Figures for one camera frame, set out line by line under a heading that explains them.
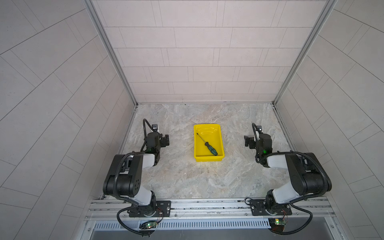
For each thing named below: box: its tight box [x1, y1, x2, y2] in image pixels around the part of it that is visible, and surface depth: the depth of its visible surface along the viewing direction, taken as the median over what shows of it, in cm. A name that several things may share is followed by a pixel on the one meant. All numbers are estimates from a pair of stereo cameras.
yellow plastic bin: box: [193, 124, 225, 162], surface depth 93 cm
